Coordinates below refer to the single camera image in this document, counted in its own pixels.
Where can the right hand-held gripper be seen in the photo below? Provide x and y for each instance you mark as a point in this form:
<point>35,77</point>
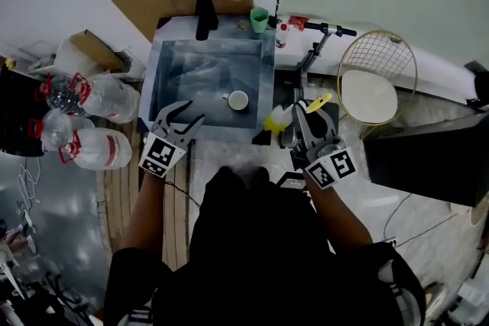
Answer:
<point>332,168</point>

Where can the brown cardboard sheet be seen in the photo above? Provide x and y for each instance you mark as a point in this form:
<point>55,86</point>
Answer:
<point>172,0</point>

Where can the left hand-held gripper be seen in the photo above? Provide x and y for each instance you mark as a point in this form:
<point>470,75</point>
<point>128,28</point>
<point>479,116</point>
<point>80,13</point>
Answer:
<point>160,156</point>

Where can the yellow dish brush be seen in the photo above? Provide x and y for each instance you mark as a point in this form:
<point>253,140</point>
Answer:
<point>319,102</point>

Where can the black flat device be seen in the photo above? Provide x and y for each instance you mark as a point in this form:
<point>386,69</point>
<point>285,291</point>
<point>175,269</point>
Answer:
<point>290,181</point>

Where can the round metal knob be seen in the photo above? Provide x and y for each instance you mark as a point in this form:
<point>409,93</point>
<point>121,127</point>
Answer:
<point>243,25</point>

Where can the red packet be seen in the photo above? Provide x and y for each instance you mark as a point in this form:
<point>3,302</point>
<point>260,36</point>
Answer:
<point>298,23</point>

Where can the white cup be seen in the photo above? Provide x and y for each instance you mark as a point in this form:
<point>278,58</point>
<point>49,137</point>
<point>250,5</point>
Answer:
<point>238,100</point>

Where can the black cabinet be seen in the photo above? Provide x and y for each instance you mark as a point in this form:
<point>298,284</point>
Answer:
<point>428,160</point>

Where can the wooden slat platform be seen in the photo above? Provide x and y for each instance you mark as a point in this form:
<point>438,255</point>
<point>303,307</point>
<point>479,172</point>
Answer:
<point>122,202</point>

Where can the white round basket table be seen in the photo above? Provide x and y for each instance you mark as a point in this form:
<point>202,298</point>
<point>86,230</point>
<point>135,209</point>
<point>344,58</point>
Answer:
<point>480,213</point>

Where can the clear crumpled water bottle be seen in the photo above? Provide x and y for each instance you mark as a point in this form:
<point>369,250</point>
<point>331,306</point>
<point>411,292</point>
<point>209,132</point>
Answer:
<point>63,97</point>

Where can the person's right forearm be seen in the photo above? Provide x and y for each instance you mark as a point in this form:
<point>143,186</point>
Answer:
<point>340,213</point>

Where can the person's left forearm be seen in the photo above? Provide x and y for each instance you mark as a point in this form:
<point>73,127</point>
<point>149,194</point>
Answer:
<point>147,210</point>

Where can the black faucet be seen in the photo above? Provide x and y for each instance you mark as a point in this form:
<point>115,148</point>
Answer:
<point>206,17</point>

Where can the person's black shoe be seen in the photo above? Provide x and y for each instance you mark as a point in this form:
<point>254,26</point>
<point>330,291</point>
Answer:
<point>229,175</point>
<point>262,175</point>

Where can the person's black clothing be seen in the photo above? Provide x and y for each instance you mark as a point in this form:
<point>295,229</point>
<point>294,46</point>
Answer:
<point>260,240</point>

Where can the black standing fan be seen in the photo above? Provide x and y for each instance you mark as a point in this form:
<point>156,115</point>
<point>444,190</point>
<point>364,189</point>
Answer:
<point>479,84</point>

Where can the brown cardboard box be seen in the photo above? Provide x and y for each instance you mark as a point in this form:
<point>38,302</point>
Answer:
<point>97,47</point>

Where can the person's left black shoe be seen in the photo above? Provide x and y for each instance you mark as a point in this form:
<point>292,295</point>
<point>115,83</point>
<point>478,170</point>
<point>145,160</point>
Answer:
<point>229,175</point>

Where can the small red-capped white bottle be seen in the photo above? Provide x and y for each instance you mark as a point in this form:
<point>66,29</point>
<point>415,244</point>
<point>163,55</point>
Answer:
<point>281,36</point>

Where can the green plastic tumbler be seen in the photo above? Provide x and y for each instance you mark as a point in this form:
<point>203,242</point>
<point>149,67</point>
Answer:
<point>259,20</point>

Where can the silver scooter suitcase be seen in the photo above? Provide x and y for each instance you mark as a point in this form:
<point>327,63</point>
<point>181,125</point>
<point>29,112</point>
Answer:
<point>311,57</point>

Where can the person's right black shoe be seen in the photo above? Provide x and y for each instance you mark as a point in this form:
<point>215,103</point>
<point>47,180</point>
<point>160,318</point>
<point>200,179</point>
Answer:
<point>262,175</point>

